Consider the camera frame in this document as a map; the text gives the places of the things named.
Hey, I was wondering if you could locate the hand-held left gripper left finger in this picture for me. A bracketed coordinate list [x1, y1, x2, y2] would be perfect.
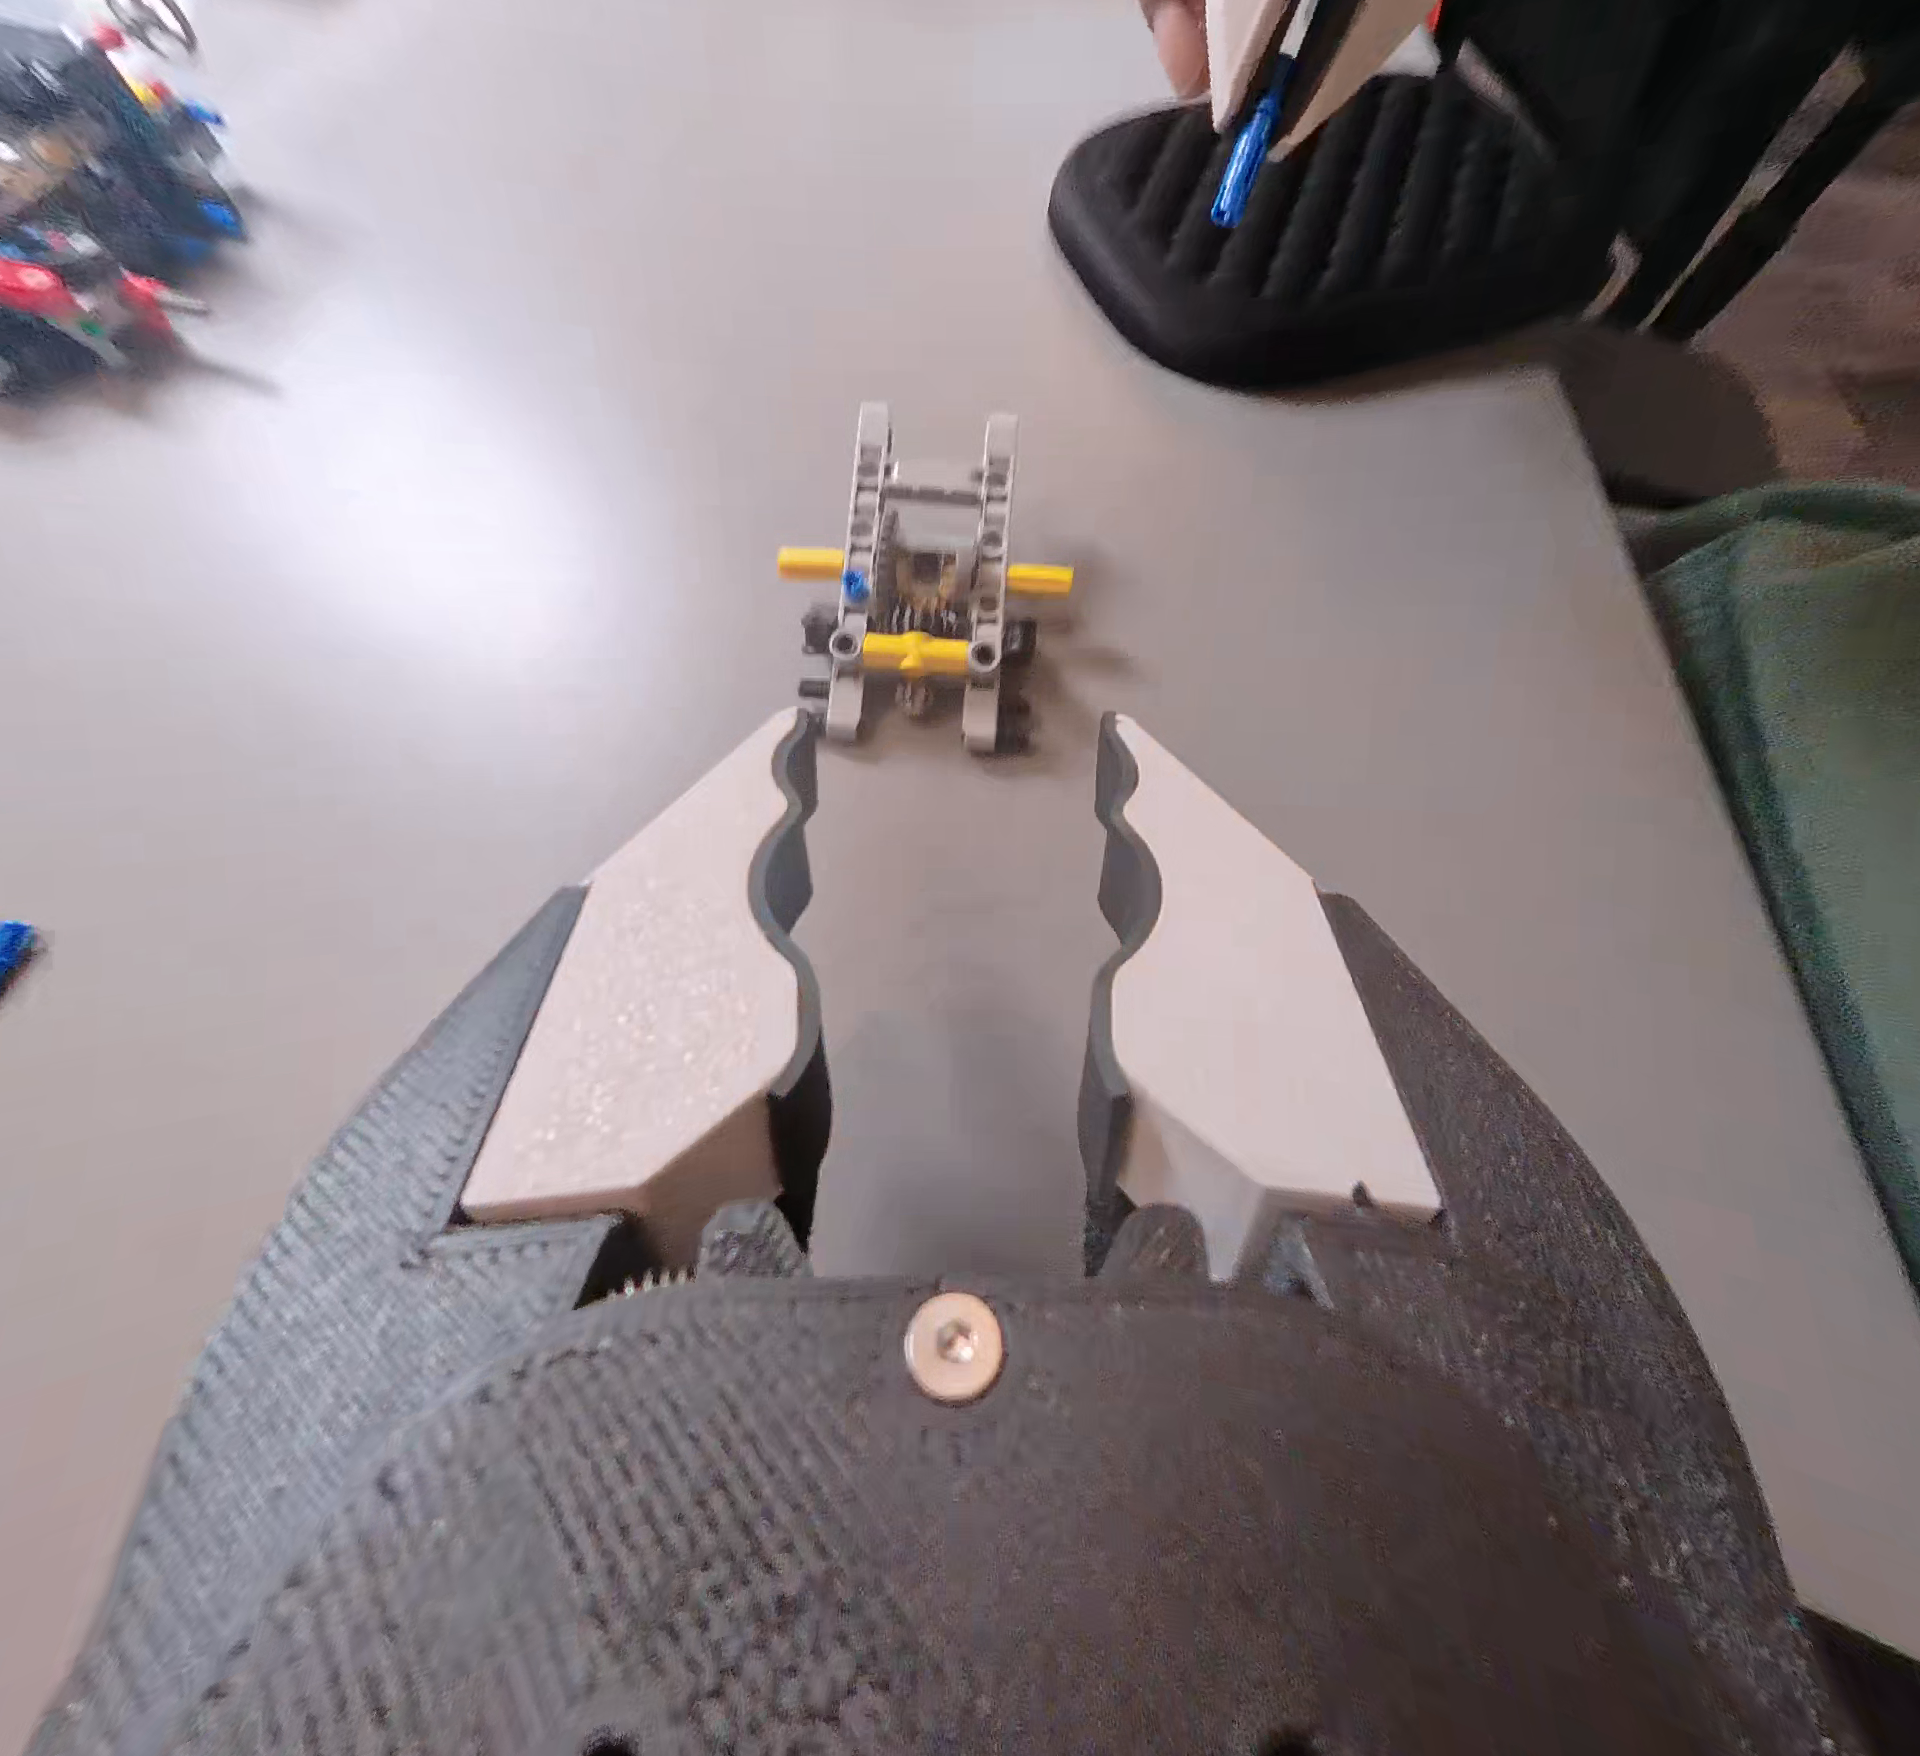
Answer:
[457, 706, 830, 1279]

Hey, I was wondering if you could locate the lego car chassis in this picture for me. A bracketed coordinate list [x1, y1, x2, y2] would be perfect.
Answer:
[0, 0, 247, 393]

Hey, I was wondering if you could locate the person's green sweatshirt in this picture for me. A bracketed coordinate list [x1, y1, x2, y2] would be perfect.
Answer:
[1628, 481, 1920, 1300]

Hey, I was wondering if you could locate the grey lego frame assembly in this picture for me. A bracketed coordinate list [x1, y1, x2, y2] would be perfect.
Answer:
[794, 403, 1047, 755]

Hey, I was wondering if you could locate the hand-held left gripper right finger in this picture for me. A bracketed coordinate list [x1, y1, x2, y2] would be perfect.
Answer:
[1077, 709, 1445, 1285]

